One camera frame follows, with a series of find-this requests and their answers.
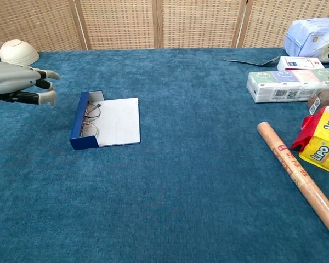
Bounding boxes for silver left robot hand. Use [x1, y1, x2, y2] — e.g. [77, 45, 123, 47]
[0, 61, 60, 106]

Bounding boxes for thin metal eyeglasses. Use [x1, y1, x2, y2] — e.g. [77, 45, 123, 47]
[81, 100, 102, 138]

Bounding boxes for blue folding glasses case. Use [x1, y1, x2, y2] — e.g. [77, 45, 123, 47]
[69, 90, 141, 151]

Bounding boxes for cream upturned bowl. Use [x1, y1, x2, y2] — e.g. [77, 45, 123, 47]
[0, 39, 40, 67]

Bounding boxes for woven bamboo folding screen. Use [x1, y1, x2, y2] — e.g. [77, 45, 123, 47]
[0, 0, 329, 53]

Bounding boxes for teal table cloth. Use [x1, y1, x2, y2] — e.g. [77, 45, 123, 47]
[0, 48, 329, 263]

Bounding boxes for metal spoon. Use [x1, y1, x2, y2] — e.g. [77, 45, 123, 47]
[223, 55, 281, 67]

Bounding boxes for pastel pocket tissue multipack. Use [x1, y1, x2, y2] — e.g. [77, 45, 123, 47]
[246, 68, 329, 104]

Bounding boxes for small red white box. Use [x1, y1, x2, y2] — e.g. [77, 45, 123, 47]
[276, 56, 325, 71]

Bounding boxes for wrapped wooden rolling pin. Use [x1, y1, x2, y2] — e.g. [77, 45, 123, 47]
[257, 121, 329, 244]

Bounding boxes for large pale blue tissue pack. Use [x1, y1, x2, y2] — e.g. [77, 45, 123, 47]
[283, 17, 329, 64]

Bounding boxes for brown snack pack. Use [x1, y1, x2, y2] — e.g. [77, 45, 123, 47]
[307, 82, 329, 115]

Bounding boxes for yellow Lipo snack bag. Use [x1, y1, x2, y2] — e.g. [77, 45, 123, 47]
[291, 105, 329, 178]

